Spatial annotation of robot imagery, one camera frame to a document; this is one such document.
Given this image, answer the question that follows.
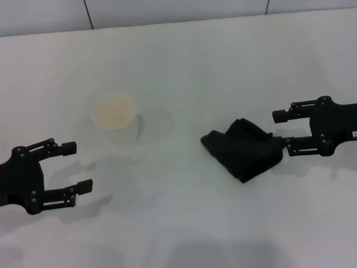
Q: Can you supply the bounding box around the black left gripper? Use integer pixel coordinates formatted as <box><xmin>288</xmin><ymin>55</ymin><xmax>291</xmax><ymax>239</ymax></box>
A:
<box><xmin>0</xmin><ymin>137</ymin><xmax>94</xmax><ymax>216</ymax></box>

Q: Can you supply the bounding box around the dark blue rag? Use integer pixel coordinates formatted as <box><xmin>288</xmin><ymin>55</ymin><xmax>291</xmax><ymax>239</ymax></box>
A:
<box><xmin>200</xmin><ymin>118</ymin><xmax>284</xmax><ymax>184</ymax></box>

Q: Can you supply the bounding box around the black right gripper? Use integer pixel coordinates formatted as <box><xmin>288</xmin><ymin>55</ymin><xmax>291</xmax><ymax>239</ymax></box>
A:
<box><xmin>272</xmin><ymin>95</ymin><xmax>357</xmax><ymax>157</ymax></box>

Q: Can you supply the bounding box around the white paper cup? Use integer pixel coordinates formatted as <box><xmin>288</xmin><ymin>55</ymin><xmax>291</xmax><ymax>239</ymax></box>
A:
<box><xmin>91</xmin><ymin>93</ymin><xmax>146</xmax><ymax>145</ymax></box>

